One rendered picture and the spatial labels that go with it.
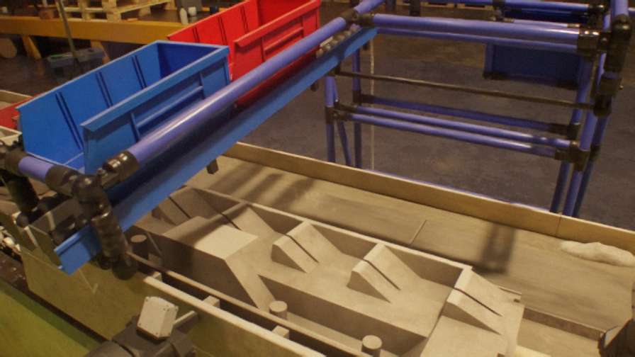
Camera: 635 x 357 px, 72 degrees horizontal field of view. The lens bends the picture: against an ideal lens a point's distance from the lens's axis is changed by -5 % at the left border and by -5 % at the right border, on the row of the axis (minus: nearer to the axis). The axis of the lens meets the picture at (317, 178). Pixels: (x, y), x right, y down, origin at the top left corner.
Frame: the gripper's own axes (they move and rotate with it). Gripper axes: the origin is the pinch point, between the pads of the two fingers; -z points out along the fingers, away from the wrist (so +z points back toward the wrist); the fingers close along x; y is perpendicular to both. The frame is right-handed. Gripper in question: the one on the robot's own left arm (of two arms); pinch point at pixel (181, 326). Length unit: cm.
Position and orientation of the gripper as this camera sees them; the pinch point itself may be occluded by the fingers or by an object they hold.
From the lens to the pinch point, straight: 75.0
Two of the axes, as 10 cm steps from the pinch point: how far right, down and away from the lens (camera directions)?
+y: 0.4, -9.3, -3.6
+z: -5.0, 2.9, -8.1
